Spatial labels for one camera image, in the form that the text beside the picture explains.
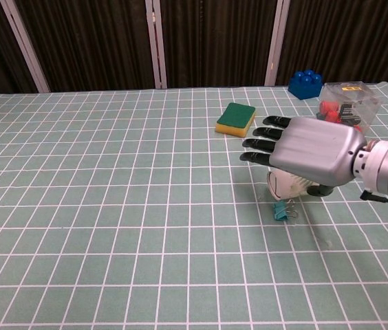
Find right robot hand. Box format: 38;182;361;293
239;115;368;197

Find white paper cup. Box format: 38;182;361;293
266;169;314;201

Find clear plastic box with parts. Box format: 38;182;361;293
315;81;382;134

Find small teal binder clip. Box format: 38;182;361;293
271;199;299;223

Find blue toy building brick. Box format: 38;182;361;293
288;69;324;101

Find green and yellow sponge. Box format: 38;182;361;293
215;102;257;138

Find green checkered tablecloth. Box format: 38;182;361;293
0;81;388;330

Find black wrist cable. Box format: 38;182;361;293
359;190;388;213

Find white partition frame post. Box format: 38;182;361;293
0;0;51;94
263;0;292;87
144;0;169;89

